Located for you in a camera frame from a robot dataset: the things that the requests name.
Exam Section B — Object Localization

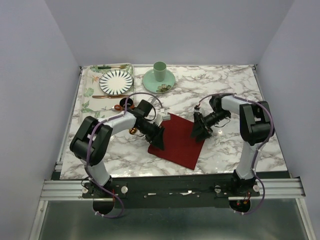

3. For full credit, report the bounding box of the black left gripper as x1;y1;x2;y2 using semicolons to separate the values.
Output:
136;120;165;151

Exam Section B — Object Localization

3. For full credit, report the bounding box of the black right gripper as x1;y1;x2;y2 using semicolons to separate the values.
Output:
189;109;230;143

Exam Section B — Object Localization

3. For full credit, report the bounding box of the dark red cloth napkin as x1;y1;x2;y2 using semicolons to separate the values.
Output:
147;114;204;170

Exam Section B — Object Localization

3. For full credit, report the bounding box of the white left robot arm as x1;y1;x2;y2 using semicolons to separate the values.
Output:
69;100;165;198

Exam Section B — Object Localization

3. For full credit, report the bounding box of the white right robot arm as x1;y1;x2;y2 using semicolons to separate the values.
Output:
190;93;275;196

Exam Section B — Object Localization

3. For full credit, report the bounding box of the gold spoon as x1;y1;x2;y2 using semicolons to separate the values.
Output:
129;127;138;135

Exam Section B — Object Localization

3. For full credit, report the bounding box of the orange black coffee mug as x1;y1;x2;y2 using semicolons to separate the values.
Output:
113;97;135;111

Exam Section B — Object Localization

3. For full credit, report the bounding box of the green round saucer plate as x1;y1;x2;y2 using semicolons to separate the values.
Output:
142;69;176;94

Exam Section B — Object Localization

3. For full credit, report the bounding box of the striped white round plate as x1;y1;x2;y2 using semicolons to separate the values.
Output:
99;69;134;96

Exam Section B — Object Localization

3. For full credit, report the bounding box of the green plastic cup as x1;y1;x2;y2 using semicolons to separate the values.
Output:
153;61;167;82

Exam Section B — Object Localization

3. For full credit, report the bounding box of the floral rectangular serving tray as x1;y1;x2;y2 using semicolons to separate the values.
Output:
79;63;135;122

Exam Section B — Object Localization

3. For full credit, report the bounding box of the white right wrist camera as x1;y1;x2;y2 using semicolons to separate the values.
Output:
193;105;201;113

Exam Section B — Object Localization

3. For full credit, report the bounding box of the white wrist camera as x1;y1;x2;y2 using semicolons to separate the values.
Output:
193;105;201;113
155;111;171;126

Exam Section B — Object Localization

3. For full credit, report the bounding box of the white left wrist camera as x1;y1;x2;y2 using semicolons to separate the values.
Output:
155;111;171;126

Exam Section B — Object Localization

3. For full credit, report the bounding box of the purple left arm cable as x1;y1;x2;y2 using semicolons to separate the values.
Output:
84;92;166;219

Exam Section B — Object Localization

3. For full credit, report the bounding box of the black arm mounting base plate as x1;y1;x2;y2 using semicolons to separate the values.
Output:
82;173;261;209

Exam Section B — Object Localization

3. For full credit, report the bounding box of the green handled gold fork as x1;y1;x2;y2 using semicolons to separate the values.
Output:
97;64;127;70

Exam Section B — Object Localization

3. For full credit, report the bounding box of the aluminium frame rail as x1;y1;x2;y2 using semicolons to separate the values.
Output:
40;178;306;201

